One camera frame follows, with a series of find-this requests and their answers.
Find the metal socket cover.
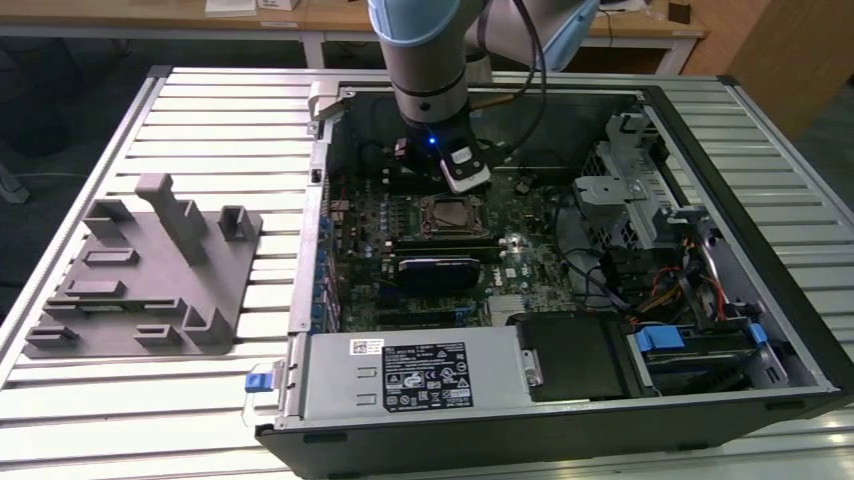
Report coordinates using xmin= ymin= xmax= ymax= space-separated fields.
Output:
xmin=418 ymin=195 xmax=483 ymax=236

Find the silver CPU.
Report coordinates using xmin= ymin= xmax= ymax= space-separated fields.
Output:
xmin=431 ymin=200 xmax=472 ymax=227

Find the CPU socket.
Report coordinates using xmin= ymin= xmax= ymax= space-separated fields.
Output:
xmin=416 ymin=194 xmax=486 ymax=238

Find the black graphics card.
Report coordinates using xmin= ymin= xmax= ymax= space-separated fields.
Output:
xmin=396 ymin=256 xmax=483 ymax=295

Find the metal drive cage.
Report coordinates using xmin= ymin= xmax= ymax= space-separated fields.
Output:
xmin=571 ymin=112 xmax=675 ymax=251

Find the green motherboard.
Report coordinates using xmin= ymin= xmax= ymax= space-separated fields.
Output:
xmin=318 ymin=167 xmax=582 ymax=335

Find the black expansion slot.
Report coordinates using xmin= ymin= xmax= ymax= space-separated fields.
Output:
xmin=378 ymin=310 xmax=455 ymax=322
xmin=379 ymin=320 xmax=459 ymax=333

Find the silver finned heatsink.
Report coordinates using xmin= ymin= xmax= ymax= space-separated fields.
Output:
xmin=488 ymin=293 xmax=530 ymax=327

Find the white cardboard box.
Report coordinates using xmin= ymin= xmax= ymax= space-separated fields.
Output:
xmin=203 ymin=0 xmax=259 ymax=16

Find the silver power supply unit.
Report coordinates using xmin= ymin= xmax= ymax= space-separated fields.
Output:
xmin=276 ymin=329 xmax=546 ymax=431

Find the grey parts rack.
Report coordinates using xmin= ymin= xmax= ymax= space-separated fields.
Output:
xmin=24 ymin=172 xmax=266 ymax=359

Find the black plastic shroud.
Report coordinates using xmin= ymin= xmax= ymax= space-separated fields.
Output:
xmin=515 ymin=313 xmax=635 ymax=404

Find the wooden cabinet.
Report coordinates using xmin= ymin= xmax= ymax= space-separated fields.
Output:
xmin=683 ymin=0 xmax=854 ymax=144

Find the black PC case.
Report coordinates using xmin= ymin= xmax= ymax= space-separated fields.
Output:
xmin=252 ymin=79 xmax=854 ymax=480

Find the black hard disk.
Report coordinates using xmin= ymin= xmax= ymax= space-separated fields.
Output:
xmin=642 ymin=339 xmax=770 ymax=397

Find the grey stand foot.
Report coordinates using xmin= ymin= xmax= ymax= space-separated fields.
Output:
xmin=0 ymin=162 xmax=32 ymax=205

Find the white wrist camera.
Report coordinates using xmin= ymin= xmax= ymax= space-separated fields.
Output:
xmin=438 ymin=143 xmax=494 ymax=195

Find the copper cable sleeve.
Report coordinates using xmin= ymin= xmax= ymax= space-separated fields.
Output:
xmin=476 ymin=89 xmax=522 ymax=109

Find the grey case corner bracket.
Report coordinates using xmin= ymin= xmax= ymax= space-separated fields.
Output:
xmin=306 ymin=81 xmax=343 ymax=137

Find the yellow wire bundle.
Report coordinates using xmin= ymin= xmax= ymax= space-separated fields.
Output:
xmin=637 ymin=238 xmax=699 ymax=315

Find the red data cable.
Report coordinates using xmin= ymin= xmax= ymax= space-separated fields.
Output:
xmin=655 ymin=267 xmax=730 ymax=321

